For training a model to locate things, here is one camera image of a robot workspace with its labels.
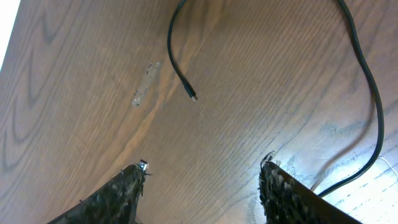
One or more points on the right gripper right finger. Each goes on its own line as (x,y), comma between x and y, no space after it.
(287,201)

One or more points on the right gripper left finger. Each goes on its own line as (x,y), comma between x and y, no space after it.
(115,202)

